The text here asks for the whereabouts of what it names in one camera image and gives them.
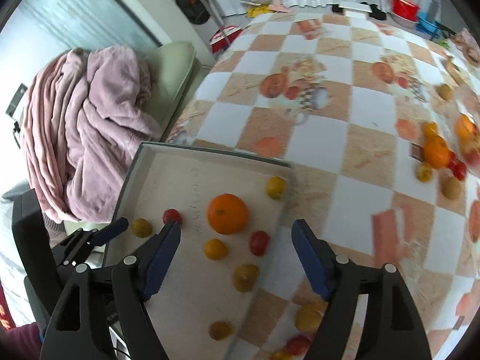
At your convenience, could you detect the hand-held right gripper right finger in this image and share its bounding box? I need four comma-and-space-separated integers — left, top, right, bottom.
291, 219, 432, 360

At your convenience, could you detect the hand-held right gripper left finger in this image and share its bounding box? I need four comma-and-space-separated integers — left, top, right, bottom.
39, 219, 182, 360

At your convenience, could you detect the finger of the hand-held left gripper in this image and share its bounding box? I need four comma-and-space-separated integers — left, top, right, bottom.
52, 217, 130, 271

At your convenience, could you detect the orange-yellow cherry tomato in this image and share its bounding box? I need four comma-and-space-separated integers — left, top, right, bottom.
295, 302, 327, 332
203, 238, 228, 261

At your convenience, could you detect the pale green round fruit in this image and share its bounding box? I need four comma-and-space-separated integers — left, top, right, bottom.
442, 177, 462, 199
232, 264, 260, 292

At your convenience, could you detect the large orange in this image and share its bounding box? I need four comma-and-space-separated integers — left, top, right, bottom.
207, 193, 250, 236

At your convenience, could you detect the grey rectangular tray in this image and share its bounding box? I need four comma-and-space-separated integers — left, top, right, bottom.
104, 142, 295, 360

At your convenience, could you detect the clear glass bowl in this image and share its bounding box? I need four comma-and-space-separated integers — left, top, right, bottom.
448, 82, 480, 179

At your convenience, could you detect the person's left forearm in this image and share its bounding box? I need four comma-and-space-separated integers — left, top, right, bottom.
0, 322, 42, 360

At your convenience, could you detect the pink fleece blanket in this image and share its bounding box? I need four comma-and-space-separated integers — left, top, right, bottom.
20, 44, 163, 223

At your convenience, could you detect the small mandarin orange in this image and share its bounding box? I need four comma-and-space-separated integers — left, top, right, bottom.
422, 137, 452, 169

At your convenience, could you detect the pale green sofa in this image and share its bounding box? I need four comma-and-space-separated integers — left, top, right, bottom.
144, 40, 197, 143

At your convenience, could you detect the medium orange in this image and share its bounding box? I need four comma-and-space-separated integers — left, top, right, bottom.
455, 114, 479, 145

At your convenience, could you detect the frosted glass door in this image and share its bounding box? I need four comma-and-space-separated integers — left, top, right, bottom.
7, 0, 171, 94

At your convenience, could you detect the red round container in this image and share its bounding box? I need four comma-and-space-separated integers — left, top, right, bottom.
210, 25, 242, 55

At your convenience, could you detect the white washing machine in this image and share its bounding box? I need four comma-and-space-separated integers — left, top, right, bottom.
159, 0, 222, 42

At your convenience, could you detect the blue basin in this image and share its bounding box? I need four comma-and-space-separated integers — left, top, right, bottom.
416, 12, 443, 34

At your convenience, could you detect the red bucket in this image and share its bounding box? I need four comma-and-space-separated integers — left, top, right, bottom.
388, 0, 420, 25

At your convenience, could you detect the floral cushion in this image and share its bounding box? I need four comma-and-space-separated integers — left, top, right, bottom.
454, 28, 480, 64

